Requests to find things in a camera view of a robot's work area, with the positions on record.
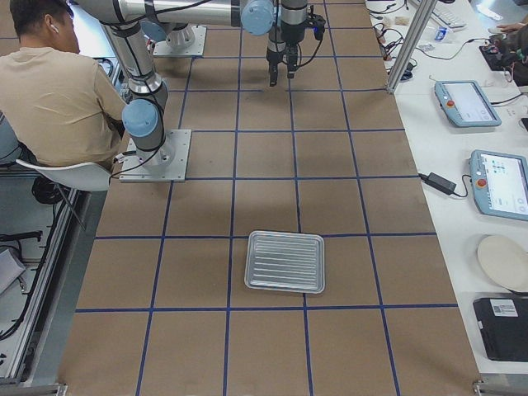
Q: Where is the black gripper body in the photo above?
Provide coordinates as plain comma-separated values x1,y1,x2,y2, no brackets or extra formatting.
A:
266,32,324,73

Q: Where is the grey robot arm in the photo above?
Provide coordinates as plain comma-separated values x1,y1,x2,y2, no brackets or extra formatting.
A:
144,1,326,87
78,1,173,167

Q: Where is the silver ribbed metal tray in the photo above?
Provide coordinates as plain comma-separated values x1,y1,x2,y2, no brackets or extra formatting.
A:
244,230,325,294

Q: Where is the far blue teach pendant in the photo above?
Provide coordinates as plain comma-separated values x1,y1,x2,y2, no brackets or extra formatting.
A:
434,80,502,128

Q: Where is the blue teach pendant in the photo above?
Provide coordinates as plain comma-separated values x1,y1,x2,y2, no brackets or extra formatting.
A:
469,150,527,221
434,80,502,128

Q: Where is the black power adapter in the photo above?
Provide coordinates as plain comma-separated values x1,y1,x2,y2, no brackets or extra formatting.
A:
418,172,456,196

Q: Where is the white chair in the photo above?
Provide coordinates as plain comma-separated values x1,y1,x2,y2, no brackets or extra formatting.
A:
14,158,113,232

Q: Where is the person in beige shirt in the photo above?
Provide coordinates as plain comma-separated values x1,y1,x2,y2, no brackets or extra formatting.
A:
0,0,127,172

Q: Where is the near blue teach pendant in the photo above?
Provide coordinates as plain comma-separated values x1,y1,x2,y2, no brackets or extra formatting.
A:
469,150,527,221

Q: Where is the cream round plate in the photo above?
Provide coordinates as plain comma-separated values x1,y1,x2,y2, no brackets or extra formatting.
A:
477,235,527,293

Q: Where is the black laptop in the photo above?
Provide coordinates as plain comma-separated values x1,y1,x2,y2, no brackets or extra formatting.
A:
473,298,527,362

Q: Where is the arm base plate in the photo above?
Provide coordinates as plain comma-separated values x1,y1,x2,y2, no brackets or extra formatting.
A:
153,25,207,58
118,130,191,182

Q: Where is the aluminium frame post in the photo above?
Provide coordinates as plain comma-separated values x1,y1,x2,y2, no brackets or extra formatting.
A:
386,0,436,93

